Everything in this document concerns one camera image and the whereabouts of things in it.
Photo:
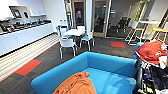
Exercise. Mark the orange garment with white print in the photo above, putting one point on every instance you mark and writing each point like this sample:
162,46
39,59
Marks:
75,85

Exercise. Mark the white square table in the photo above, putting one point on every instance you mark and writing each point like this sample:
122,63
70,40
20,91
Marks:
74,32

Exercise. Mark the wooden framed glass door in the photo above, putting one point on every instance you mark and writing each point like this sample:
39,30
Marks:
79,15
100,18

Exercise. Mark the blue sofa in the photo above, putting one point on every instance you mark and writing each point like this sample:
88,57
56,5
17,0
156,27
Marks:
106,73

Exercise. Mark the white high stool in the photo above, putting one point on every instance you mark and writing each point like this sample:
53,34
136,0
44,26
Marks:
133,31

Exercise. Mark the white kitchen upper cabinets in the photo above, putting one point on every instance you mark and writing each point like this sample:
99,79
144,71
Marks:
35,6

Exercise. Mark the white kitchen base cabinets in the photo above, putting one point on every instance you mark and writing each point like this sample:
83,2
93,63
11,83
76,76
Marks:
20,38

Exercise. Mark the white high table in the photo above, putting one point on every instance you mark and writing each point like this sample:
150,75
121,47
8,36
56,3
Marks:
146,22

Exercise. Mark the red garment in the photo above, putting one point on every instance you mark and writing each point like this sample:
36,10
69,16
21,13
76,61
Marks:
151,51

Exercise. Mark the high stool with yellow seat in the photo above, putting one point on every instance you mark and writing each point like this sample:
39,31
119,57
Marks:
160,31

